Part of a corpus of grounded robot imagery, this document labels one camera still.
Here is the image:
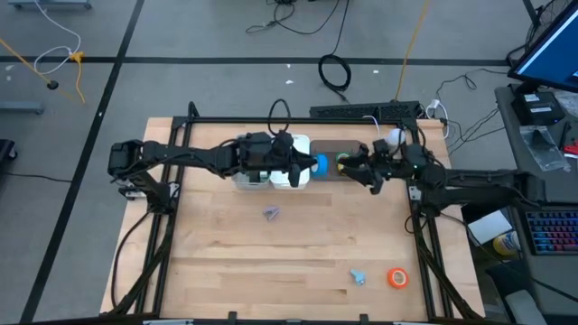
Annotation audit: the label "black mini computer box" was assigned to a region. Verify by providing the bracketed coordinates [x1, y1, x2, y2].
[511, 91, 565, 126]

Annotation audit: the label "yellow hanging cable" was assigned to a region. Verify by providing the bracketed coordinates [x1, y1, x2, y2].
[0, 37, 55, 87]
[395, 0, 433, 103]

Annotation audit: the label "orange tape roll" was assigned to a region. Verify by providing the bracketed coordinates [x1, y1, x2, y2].
[387, 266, 410, 290]

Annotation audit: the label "grey side desk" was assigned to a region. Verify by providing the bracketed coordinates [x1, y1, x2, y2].
[494, 83, 578, 325]

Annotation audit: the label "black power strip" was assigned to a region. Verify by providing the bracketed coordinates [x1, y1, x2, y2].
[309, 100, 424, 123]

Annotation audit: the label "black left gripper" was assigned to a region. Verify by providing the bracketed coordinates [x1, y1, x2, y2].
[269, 130, 317, 189]

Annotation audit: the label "tangled black desk cables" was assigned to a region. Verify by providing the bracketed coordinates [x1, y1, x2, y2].
[435, 67, 511, 157]

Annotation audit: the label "yellow wipes canister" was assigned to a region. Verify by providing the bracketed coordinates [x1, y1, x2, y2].
[491, 230, 523, 257]

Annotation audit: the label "black wire fan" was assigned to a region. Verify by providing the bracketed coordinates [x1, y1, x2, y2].
[523, 0, 570, 49]

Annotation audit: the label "thin black floor cable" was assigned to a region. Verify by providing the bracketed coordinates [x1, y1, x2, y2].
[6, 172, 73, 184]

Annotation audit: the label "loose black floor cables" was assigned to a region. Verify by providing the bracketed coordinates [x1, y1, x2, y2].
[246, 0, 351, 55]

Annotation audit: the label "white power adapter cable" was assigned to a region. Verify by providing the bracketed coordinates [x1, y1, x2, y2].
[424, 98, 451, 140]

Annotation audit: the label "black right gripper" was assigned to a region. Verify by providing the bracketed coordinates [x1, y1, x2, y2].
[341, 144, 426, 196]

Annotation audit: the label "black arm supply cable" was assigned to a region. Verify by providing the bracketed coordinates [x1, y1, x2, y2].
[110, 209, 153, 312]

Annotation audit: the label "blue tape roll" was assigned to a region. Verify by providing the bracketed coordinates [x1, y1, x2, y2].
[310, 153, 331, 179]

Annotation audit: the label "brown translucent plastic bin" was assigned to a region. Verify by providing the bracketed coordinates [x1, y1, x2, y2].
[308, 138, 365, 182]

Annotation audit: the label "backlit computer keyboard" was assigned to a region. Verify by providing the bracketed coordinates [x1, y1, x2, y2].
[526, 209, 578, 256]

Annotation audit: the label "grey plastic bin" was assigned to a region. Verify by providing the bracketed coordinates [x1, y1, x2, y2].
[231, 133, 272, 190]

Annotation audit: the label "grey furniture foot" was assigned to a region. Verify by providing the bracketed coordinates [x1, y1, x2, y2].
[0, 101, 45, 115]
[6, 0, 91, 11]

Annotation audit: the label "black computer monitor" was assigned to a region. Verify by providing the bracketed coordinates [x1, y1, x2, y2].
[508, 2, 578, 95]

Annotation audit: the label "white floor cable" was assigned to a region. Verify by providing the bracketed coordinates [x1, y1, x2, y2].
[33, 0, 83, 76]

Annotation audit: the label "yellow knotted floor cord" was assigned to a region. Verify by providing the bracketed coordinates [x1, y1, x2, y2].
[70, 51, 88, 105]

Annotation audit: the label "white plastic bin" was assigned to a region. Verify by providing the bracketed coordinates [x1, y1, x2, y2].
[269, 134, 312, 191]

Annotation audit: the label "coiled black floor cable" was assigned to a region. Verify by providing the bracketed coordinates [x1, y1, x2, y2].
[318, 53, 352, 103]

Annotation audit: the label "black chair base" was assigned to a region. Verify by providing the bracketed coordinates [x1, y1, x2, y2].
[0, 138, 18, 171]

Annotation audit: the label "clear plastic bag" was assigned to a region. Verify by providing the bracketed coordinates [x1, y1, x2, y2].
[518, 125, 571, 172]

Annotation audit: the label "white paper box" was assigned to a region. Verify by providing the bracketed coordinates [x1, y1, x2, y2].
[467, 209, 514, 247]

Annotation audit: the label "white bulb lamp wooden base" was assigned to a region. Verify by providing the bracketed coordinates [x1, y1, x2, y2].
[386, 127, 407, 150]

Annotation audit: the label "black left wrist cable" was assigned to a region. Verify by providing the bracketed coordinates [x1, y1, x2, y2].
[267, 97, 293, 136]

